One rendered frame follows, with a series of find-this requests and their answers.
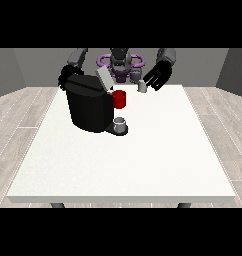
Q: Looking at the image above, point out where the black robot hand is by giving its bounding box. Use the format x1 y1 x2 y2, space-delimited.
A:
57 64 85 91
142 61 173 92

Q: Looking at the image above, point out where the small grey coffee pod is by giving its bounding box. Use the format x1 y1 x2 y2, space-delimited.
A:
137 79 148 94

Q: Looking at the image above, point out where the black coffee machine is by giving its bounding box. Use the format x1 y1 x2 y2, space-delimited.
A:
64 73 130 137

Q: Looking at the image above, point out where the pale grey machine lid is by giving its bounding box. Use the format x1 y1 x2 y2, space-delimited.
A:
95 65 115 92

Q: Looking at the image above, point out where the red pod holder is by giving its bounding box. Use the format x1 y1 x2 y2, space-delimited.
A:
111 89 127 110

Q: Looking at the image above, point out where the grey and purple robot trunk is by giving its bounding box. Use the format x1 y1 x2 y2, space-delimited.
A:
96 48 146 84

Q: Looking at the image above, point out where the small grey cup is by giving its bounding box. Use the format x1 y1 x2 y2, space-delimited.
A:
113 116 128 134

